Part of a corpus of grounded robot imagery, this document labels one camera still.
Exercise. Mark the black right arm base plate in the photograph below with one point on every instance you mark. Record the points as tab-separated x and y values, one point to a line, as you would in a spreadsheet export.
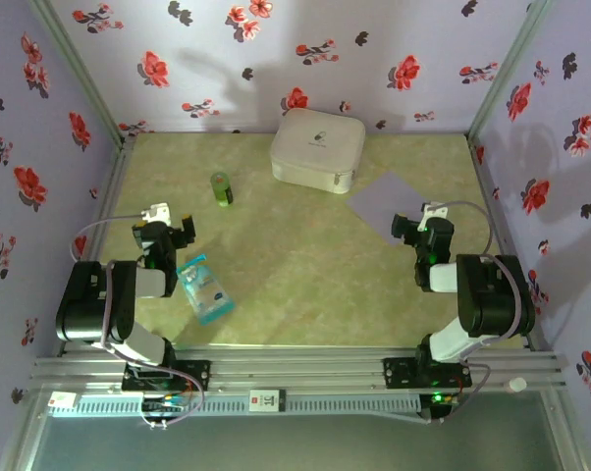
398	373

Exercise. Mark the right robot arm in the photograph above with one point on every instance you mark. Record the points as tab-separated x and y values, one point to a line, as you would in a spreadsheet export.
487	304

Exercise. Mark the green bottle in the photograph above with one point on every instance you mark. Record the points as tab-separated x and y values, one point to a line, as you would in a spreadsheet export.
222	189

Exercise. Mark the long aluminium frame rail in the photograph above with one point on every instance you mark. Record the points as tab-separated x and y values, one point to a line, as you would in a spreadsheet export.
300	365

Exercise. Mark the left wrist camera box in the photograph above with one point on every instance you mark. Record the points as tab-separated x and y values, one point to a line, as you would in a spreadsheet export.
155	213

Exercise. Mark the aluminium corner post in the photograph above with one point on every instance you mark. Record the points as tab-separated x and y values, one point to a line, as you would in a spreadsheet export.
505	73
82	73

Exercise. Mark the aluminium frame leg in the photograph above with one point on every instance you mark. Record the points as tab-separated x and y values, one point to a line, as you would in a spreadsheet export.
23	432
563	432

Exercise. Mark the small white red tag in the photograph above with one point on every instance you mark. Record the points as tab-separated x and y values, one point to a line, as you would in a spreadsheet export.
62	401

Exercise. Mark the aluminium table edge rail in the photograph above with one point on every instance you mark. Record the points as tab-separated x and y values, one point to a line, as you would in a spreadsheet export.
111	196
490	196

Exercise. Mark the blue wet wipes pack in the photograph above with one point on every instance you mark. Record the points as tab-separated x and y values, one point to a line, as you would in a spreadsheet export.
204	289

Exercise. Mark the white zip case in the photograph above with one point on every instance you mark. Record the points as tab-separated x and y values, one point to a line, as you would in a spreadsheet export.
315	147

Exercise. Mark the white label card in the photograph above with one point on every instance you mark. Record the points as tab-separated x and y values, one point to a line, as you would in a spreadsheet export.
267	400

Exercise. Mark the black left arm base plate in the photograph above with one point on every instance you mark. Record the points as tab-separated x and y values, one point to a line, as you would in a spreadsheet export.
197	375

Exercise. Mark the white round cap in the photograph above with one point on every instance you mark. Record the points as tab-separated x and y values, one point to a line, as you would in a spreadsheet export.
516	384

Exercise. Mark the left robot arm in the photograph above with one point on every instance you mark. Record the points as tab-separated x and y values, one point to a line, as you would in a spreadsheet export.
87	304

